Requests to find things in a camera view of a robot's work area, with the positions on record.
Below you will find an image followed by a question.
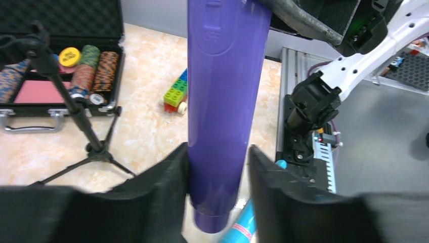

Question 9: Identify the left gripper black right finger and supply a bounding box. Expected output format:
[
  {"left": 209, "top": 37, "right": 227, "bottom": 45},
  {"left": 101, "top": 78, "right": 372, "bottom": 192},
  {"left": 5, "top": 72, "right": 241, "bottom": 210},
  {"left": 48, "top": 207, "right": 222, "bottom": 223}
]
[{"left": 248, "top": 145, "right": 428, "bottom": 242}]

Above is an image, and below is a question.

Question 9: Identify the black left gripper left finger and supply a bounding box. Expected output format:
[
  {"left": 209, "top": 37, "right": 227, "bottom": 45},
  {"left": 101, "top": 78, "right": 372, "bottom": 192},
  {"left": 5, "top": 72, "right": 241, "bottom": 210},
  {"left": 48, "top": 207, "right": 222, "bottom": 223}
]
[{"left": 1, "top": 143, "right": 189, "bottom": 242}]

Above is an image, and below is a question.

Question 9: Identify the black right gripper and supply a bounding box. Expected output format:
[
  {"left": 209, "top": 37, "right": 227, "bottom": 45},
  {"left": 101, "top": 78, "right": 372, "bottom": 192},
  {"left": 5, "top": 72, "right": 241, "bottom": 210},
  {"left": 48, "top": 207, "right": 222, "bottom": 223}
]
[{"left": 262, "top": 1, "right": 388, "bottom": 56}]

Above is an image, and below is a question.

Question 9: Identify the purple toy microphone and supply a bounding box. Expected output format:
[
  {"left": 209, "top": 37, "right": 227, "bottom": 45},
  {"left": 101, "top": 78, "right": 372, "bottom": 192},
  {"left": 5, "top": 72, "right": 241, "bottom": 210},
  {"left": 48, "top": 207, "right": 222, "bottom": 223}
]
[{"left": 187, "top": 0, "right": 271, "bottom": 233}]

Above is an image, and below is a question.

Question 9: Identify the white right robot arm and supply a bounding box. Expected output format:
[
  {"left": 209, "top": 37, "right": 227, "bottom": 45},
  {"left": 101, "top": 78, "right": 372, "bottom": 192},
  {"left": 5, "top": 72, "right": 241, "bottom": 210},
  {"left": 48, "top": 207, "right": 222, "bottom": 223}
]
[{"left": 264, "top": 1, "right": 428, "bottom": 136}]

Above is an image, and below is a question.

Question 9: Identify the black tripod mic stand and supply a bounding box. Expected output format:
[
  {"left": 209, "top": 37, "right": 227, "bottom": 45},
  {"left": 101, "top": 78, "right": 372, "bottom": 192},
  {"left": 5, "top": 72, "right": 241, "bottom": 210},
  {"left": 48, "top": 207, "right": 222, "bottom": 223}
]
[{"left": 1, "top": 20, "right": 136, "bottom": 186}]

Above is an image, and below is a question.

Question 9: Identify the cyan toy microphone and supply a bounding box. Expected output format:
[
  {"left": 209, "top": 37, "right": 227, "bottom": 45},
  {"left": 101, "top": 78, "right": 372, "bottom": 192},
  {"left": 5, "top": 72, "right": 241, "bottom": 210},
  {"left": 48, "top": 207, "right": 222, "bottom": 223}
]
[{"left": 219, "top": 159, "right": 288, "bottom": 243}]

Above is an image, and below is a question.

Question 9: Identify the red toy car base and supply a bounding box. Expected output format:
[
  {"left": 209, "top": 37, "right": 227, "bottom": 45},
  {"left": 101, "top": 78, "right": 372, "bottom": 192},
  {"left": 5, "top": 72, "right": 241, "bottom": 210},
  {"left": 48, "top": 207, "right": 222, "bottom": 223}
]
[{"left": 163, "top": 96, "right": 187, "bottom": 113}]

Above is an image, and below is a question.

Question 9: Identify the white toy wheel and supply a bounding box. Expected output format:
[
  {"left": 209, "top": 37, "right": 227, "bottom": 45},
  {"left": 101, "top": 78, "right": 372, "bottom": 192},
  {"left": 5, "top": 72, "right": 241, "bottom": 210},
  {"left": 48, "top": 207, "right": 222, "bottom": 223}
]
[{"left": 177, "top": 102, "right": 187, "bottom": 115}]

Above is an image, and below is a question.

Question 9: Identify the lime green toy brick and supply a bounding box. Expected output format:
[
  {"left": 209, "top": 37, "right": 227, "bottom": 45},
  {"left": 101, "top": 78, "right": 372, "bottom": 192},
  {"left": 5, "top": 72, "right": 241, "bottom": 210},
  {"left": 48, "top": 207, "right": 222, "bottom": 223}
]
[{"left": 163, "top": 88, "right": 185, "bottom": 107}]

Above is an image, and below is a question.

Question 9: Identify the blue toy brick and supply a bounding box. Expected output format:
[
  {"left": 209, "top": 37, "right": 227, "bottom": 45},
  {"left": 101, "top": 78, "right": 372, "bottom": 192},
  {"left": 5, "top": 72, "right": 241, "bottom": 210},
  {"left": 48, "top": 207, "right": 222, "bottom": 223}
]
[{"left": 179, "top": 69, "right": 188, "bottom": 82}]

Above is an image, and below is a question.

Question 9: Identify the red white chip stack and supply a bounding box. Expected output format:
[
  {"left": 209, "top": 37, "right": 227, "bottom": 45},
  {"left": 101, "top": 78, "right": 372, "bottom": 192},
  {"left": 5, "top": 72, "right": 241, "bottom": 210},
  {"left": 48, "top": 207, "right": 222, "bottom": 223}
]
[{"left": 69, "top": 64, "right": 95, "bottom": 98}]

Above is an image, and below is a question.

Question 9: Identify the orange black chip stack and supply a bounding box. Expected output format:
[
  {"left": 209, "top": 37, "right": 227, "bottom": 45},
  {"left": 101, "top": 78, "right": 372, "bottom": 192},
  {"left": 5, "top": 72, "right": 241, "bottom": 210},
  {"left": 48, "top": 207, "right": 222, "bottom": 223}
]
[{"left": 90, "top": 51, "right": 119, "bottom": 105}]

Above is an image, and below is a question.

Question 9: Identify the green chip stack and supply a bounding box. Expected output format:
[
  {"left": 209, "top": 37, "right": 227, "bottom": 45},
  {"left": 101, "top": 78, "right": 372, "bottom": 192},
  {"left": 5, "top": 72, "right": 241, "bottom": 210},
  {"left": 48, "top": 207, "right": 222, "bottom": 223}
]
[{"left": 79, "top": 45, "right": 101, "bottom": 68}]

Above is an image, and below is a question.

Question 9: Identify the red playing card deck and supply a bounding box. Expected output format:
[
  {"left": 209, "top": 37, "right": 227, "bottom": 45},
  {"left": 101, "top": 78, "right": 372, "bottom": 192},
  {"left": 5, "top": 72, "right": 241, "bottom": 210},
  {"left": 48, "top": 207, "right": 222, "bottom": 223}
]
[{"left": 14, "top": 80, "right": 64, "bottom": 104}]

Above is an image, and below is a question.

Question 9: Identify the yellow round dealer chip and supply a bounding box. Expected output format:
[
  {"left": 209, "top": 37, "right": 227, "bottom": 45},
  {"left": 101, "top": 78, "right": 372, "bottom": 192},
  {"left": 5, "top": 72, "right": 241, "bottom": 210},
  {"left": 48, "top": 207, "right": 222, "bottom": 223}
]
[{"left": 58, "top": 47, "right": 81, "bottom": 68}]

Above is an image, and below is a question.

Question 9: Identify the black poker chip case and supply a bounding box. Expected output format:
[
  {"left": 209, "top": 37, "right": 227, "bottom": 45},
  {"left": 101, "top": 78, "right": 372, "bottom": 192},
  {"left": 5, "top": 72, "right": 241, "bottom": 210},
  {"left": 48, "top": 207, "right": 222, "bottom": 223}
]
[{"left": 1, "top": 1, "right": 125, "bottom": 133}]

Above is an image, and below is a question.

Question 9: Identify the blue tan chip stack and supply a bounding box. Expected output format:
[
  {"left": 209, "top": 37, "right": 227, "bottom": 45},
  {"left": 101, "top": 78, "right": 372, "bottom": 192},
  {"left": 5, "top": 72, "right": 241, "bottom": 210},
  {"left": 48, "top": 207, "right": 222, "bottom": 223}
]
[{"left": 1, "top": 59, "right": 30, "bottom": 103}]

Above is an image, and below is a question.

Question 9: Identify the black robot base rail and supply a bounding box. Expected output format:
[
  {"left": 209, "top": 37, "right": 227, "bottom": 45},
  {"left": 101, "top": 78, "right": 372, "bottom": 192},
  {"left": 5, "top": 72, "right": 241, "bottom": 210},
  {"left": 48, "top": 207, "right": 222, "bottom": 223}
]
[{"left": 275, "top": 48, "right": 340, "bottom": 193}]

